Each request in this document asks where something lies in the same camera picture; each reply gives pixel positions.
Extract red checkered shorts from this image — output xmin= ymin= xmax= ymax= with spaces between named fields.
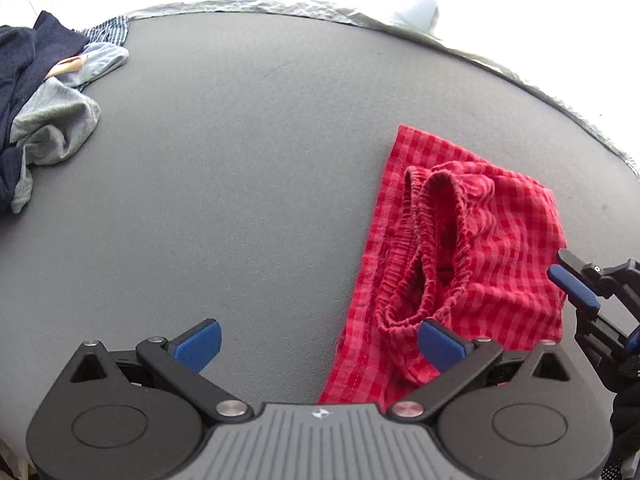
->
xmin=320 ymin=126 xmax=566 ymax=408

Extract grey green t-shirt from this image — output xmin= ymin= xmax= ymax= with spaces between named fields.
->
xmin=10 ymin=77 xmax=101 ymax=214

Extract light blue garment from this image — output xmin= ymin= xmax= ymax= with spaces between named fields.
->
xmin=44 ymin=42 xmax=129 ymax=91

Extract blue checkered garment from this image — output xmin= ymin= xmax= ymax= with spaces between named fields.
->
xmin=81 ymin=15 xmax=129 ymax=47

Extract navy blue garment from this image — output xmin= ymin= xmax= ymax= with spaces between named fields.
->
xmin=0 ymin=11 xmax=88 ymax=214

